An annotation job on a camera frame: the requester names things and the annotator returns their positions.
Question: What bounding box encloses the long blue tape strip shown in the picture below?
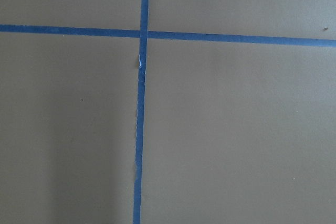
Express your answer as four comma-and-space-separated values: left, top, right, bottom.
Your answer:
133, 0, 149, 223

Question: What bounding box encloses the crossing blue tape strip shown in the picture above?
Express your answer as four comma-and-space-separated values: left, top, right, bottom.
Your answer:
1, 24, 335, 48

